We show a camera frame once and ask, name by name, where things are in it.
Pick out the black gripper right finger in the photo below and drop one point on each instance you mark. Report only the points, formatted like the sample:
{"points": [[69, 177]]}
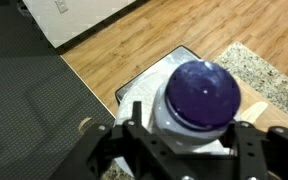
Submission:
{"points": [[270, 153]]}

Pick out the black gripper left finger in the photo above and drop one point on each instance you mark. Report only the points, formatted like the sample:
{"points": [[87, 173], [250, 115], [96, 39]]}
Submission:
{"points": [[134, 153]]}

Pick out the white bottle with purple cap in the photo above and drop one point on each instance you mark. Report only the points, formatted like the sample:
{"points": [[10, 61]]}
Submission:
{"points": [[200, 96]]}

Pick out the small tan curved strip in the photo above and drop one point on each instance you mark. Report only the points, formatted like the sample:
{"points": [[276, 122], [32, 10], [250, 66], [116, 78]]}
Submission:
{"points": [[82, 125]]}

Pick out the dark grey floor mat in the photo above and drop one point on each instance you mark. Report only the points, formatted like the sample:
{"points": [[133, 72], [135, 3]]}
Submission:
{"points": [[27, 93]]}

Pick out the white wall outlet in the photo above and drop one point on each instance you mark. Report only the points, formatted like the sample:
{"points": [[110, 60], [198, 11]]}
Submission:
{"points": [[61, 5]]}

